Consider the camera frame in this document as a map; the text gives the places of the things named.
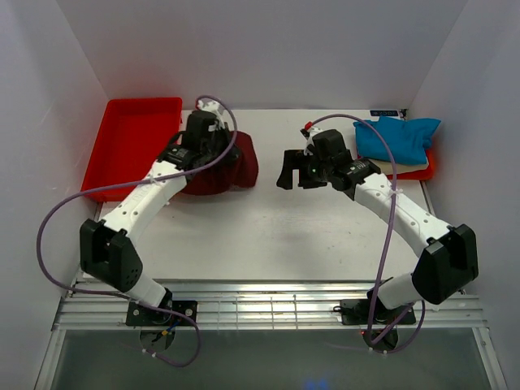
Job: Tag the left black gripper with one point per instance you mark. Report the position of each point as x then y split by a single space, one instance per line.
223 133

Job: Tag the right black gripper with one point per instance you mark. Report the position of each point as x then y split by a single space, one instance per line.
292 161

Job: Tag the maroon t shirt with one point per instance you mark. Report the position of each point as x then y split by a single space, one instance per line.
241 173

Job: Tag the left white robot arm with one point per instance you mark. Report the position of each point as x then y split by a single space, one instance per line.
108 247

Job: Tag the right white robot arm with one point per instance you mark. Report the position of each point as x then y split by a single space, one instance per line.
447 255

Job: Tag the large red tray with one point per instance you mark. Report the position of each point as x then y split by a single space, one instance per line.
131 135

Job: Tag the beige folded t shirt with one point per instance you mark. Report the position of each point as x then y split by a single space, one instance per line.
386 167

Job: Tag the small black label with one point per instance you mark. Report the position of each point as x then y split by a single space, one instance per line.
385 113

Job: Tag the blue folded t shirt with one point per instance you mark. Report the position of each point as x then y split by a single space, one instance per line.
407 140

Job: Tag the small red tray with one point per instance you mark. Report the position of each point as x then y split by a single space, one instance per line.
419 175

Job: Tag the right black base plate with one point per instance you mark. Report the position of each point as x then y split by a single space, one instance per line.
356 311

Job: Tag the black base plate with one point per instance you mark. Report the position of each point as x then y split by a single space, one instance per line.
356 311
139 316

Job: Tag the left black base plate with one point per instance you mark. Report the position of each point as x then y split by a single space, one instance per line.
139 316

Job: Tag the aluminium rail frame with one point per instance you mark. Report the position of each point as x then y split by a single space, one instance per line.
226 306

